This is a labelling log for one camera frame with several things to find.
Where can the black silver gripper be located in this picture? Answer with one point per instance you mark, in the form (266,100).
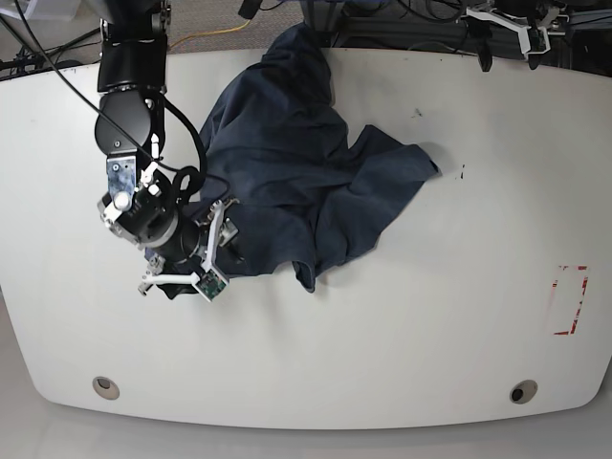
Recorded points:
(156,223)

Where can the dark blue T-shirt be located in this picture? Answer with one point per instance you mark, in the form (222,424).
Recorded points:
(306,195)

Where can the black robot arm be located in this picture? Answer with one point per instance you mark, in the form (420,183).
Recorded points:
(130,126)

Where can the black tripod stand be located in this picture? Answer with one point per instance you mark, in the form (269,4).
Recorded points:
(27,60)

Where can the red tape rectangle marking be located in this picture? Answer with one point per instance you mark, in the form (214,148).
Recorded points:
(567,297)

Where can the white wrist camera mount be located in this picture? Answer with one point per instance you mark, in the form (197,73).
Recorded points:
(199,273)

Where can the left table cable grommet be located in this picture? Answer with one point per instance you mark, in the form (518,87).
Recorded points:
(105,388)

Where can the table cable grommet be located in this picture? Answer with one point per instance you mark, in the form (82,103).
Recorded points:
(105,388)
(523,392)

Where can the aluminium frame column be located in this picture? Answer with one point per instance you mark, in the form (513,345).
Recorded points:
(323,17)

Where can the right table cable grommet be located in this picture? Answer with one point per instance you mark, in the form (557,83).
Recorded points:
(523,392)

